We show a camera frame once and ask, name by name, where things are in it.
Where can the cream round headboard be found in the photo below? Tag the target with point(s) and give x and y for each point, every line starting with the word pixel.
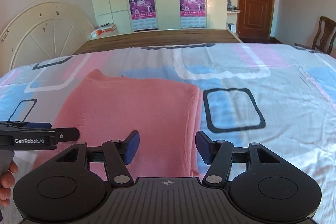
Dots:
pixel 47 29

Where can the pink knit sweater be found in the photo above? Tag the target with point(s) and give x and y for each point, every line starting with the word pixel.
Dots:
pixel 131 108

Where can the patterned pastel bed sheet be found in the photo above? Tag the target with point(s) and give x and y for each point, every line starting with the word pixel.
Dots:
pixel 288 108

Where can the wooden bed frame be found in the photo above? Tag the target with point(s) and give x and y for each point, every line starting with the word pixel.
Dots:
pixel 157 40

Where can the dark wooden chair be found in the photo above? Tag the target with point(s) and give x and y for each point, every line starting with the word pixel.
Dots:
pixel 324 32

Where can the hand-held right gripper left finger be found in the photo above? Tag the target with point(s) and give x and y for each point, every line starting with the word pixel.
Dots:
pixel 132 146

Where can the small white box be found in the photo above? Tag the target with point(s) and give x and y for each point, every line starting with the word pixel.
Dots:
pixel 95 33

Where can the purple calendar wall poster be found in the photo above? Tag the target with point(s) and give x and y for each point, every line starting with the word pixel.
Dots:
pixel 143 8
pixel 193 6

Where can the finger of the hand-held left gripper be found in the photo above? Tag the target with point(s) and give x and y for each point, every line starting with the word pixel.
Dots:
pixel 68 133
pixel 39 125

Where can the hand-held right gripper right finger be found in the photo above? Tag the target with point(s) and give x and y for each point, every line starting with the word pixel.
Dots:
pixel 203 146

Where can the stack of books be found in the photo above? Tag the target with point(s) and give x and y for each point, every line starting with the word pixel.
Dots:
pixel 110 28

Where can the person's left hand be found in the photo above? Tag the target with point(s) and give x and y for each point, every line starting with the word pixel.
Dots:
pixel 6 182

